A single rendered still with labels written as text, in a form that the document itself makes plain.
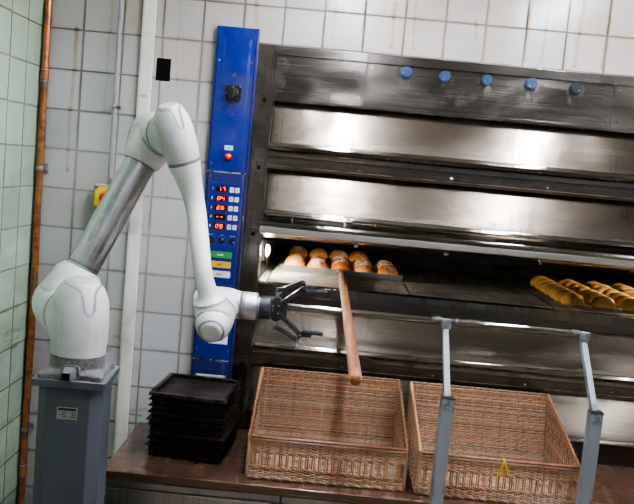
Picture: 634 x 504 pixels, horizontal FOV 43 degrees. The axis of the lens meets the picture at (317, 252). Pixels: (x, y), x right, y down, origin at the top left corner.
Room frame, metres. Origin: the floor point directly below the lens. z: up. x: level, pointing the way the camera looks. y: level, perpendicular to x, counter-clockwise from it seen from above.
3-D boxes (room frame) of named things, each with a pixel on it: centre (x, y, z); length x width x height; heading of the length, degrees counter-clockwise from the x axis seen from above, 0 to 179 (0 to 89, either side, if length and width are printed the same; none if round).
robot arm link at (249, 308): (2.59, 0.20, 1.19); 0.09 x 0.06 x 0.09; 0
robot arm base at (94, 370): (2.28, 0.66, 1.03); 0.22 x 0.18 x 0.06; 3
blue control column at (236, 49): (4.11, 0.36, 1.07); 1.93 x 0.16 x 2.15; 179
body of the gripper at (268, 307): (2.59, 0.12, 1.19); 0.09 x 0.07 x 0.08; 90
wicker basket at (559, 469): (2.89, -0.68, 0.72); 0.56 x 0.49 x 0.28; 90
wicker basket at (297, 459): (2.91, -0.10, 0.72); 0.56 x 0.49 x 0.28; 90
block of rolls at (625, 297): (3.59, -1.26, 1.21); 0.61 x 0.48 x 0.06; 179
